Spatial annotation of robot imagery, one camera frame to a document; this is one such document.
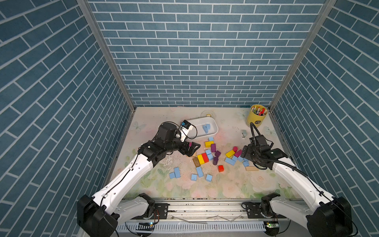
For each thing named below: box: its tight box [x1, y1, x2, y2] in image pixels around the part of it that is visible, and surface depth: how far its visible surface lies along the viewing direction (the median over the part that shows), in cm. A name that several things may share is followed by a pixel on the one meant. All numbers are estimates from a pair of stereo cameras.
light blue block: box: [202, 123, 211, 134], surface depth 110 cm
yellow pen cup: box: [246, 104, 268, 128], surface depth 104 cm
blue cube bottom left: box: [190, 173, 198, 182], surface depth 84 cm
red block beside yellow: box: [201, 152, 210, 163], surface depth 93 cm
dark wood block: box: [192, 157, 201, 168], surface depth 92 cm
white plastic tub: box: [186, 116, 219, 142], surface depth 110 cm
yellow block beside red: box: [196, 154, 205, 165], surface depth 93 cm
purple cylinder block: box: [212, 156, 219, 166], surface depth 91 cm
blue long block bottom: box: [196, 166, 204, 178], surface depth 88 cm
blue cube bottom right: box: [206, 173, 213, 182], surface depth 84 cm
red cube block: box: [218, 164, 225, 173], surface depth 88 cm
